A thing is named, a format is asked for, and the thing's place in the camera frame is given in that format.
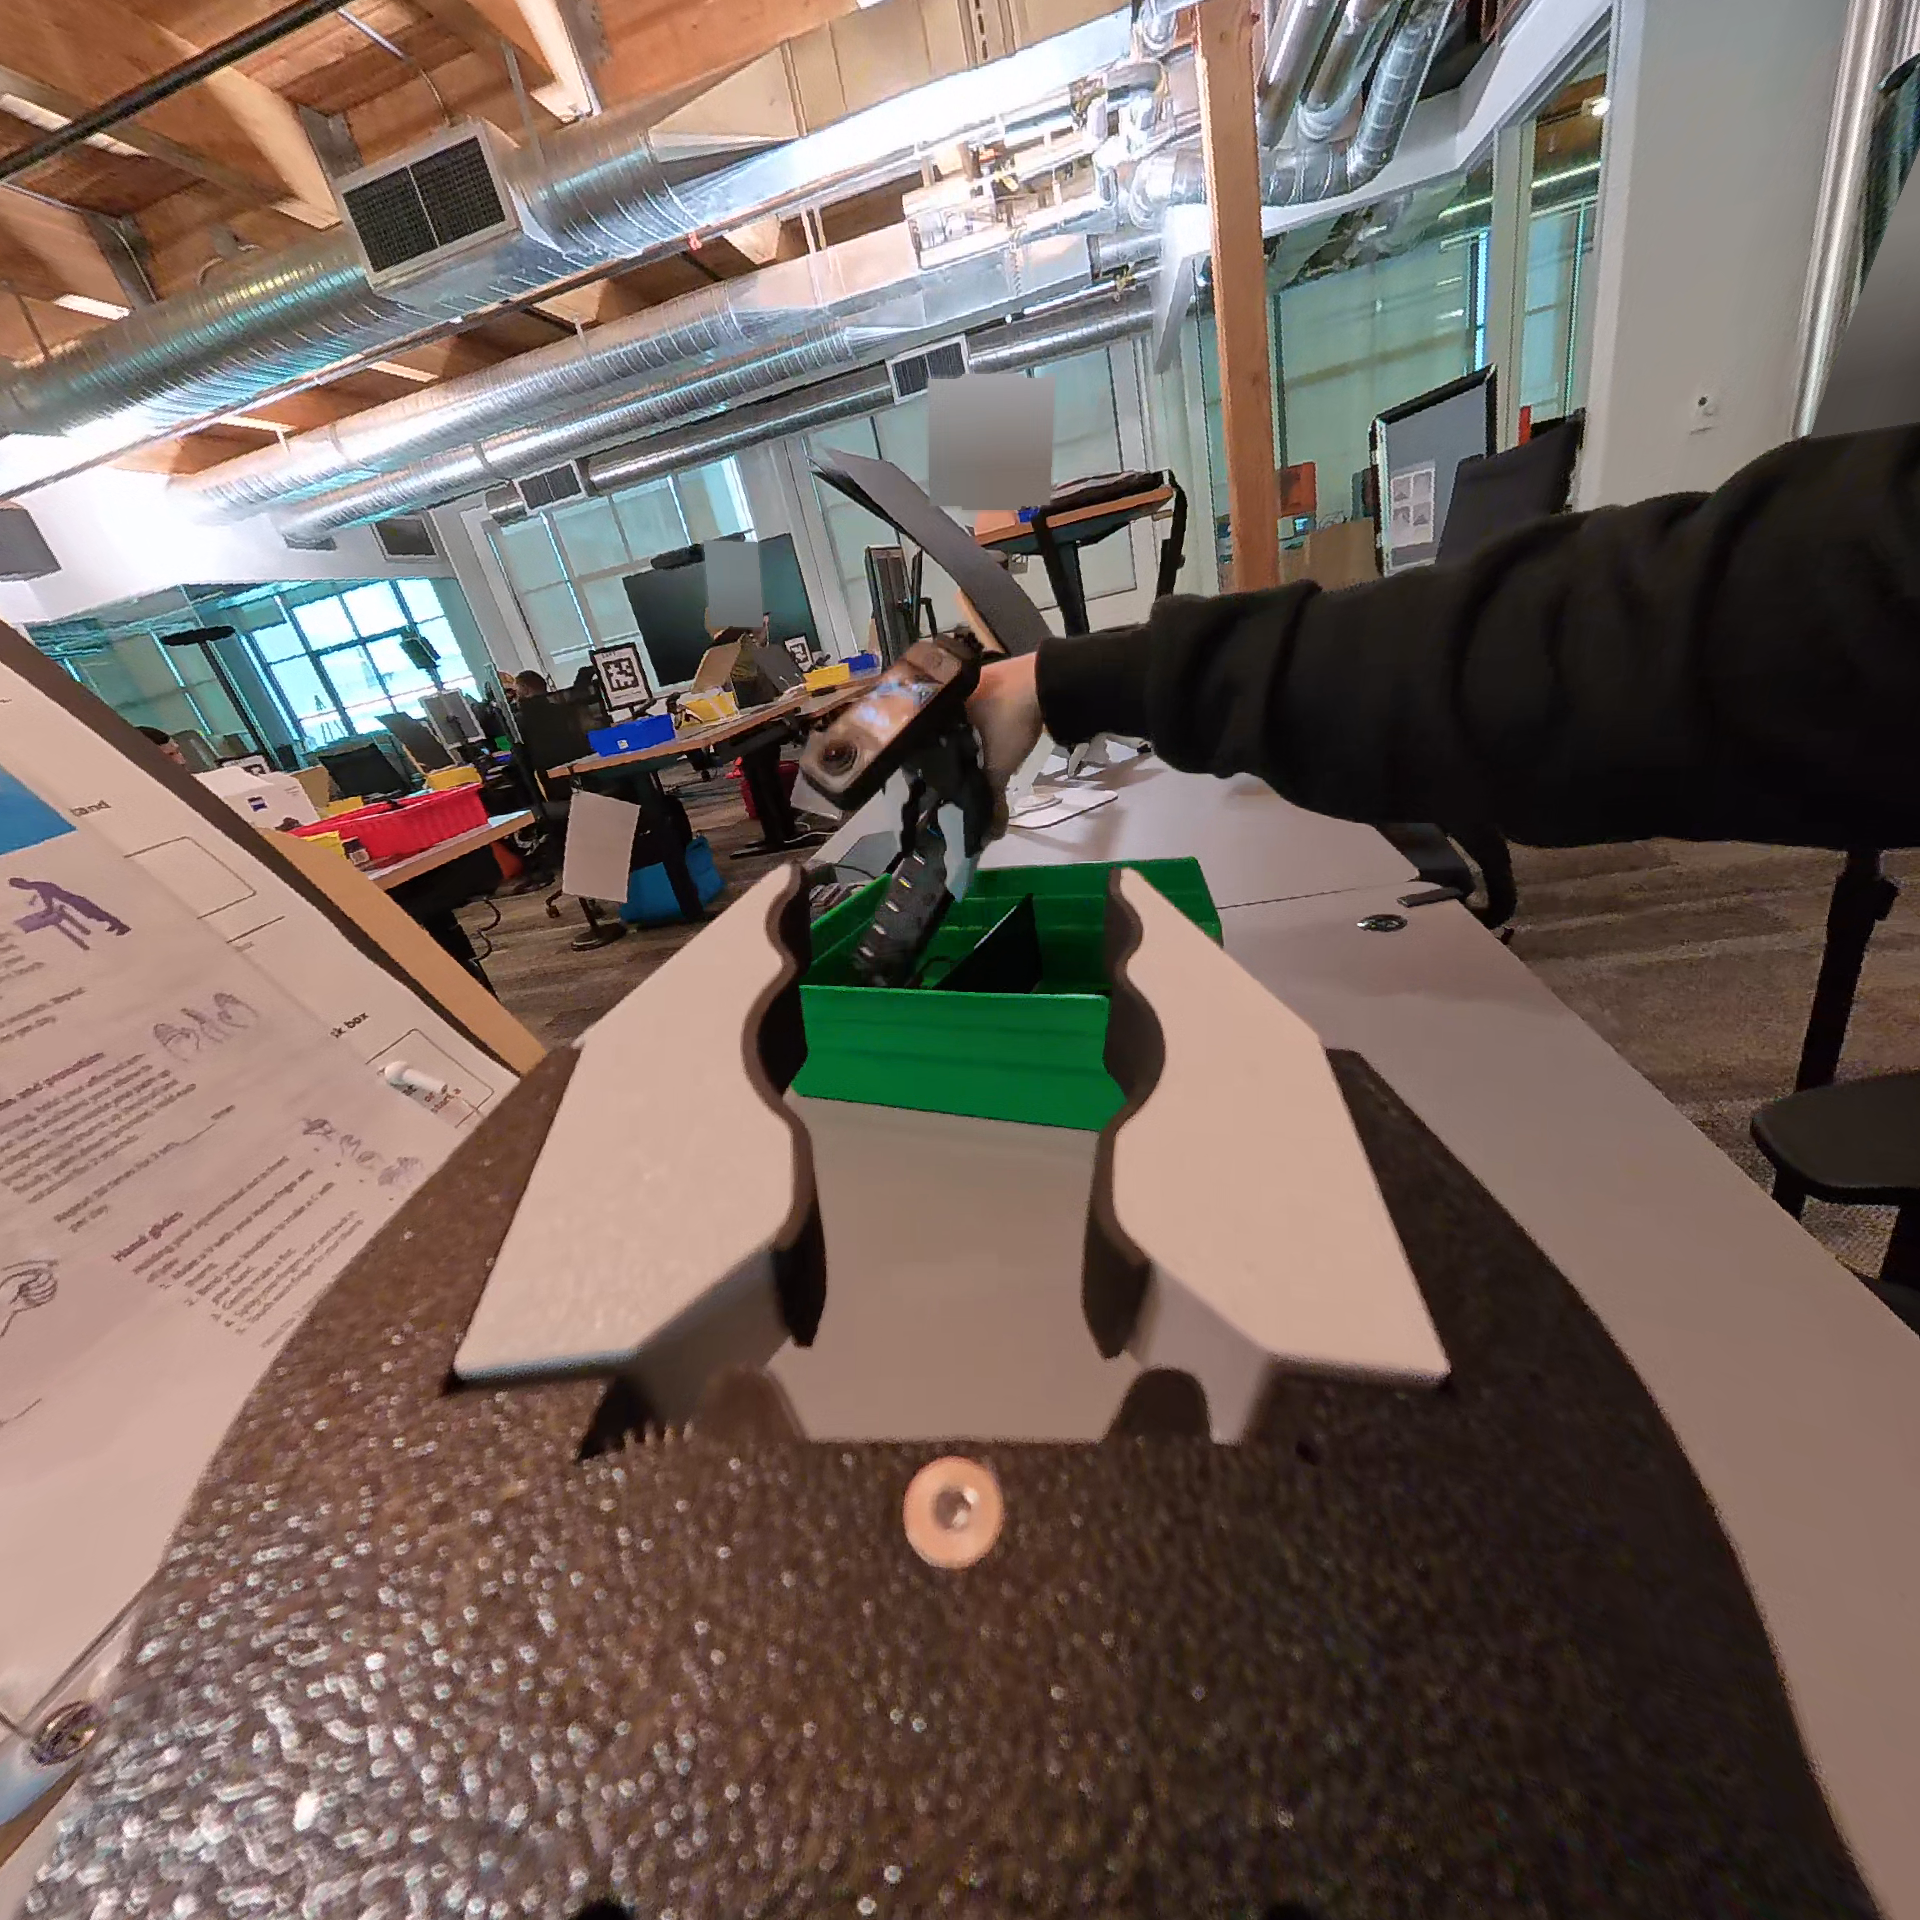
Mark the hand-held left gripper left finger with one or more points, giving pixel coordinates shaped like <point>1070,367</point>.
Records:
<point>646,1172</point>

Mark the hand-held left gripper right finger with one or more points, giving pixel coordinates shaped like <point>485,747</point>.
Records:
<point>1276,1185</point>

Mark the black seven-port usb hub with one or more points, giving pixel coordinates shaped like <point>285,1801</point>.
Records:
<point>908,916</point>

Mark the green plastic bin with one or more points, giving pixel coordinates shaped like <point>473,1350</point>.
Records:
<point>961,1050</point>

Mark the person's right forearm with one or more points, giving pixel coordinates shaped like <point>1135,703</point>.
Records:
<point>1501,676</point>

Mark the person's right hand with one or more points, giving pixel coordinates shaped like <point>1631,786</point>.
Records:
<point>1013,721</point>

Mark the small blue bin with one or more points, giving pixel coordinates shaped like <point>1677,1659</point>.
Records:
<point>630,740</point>

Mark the black and white tag board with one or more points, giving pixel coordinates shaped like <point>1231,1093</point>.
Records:
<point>623,677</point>

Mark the blue bag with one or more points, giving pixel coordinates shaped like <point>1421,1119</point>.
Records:
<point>676,892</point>

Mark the black bin divider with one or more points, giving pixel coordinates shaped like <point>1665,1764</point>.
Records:
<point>1036,955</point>

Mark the wooden desk with black legs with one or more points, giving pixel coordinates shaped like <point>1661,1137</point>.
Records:
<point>1081,505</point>

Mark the grey card on stand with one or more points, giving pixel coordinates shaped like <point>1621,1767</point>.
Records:
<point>605,844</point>

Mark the red plastic bin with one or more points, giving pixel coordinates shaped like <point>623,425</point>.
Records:
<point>399,822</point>

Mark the tan board with instruction sheets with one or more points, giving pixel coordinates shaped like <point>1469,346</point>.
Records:
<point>150,1050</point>

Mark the framed display board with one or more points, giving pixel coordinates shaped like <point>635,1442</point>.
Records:
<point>1426,481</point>

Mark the ceiling vent unit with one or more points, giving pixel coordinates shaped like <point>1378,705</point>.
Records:
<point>428,203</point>

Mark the silver ventilation duct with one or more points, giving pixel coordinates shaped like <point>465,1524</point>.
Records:
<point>630,189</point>
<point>676,382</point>

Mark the wooden post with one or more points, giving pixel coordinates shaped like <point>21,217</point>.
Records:
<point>1238,300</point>

